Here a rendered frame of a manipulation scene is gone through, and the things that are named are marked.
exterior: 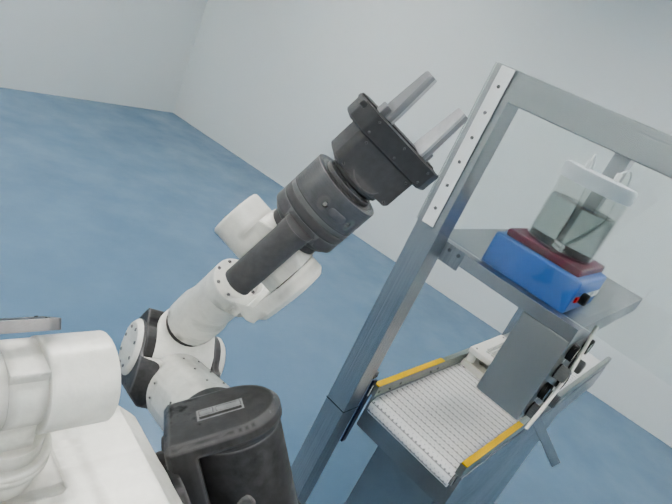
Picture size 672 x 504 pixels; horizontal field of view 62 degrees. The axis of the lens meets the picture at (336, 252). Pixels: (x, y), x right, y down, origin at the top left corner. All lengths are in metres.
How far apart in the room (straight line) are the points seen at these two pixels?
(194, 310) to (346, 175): 0.28
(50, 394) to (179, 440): 0.16
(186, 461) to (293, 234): 0.23
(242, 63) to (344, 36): 1.26
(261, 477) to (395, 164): 0.33
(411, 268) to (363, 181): 0.64
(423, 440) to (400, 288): 0.38
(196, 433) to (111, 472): 0.08
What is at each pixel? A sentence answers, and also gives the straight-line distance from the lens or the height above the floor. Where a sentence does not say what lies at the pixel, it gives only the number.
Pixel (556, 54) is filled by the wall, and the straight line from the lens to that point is 4.69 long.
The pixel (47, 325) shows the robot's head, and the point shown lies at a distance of 0.42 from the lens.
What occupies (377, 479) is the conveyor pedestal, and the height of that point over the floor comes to 0.62.
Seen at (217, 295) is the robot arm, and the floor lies 1.30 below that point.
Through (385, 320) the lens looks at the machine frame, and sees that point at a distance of 1.26.
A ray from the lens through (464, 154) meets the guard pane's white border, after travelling 1.15.
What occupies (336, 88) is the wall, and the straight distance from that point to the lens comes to 5.43.
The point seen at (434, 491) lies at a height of 0.80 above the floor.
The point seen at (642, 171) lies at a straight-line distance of 1.05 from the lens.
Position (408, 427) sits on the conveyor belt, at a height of 0.88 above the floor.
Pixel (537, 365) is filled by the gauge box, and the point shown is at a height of 1.22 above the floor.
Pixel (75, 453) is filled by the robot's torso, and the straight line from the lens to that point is 0.51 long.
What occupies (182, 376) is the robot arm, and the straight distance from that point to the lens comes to 0.71.
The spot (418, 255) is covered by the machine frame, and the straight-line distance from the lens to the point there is 1.20.
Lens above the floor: 1.64
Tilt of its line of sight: 21 degrees down
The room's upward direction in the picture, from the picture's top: 25 degrees clockwise
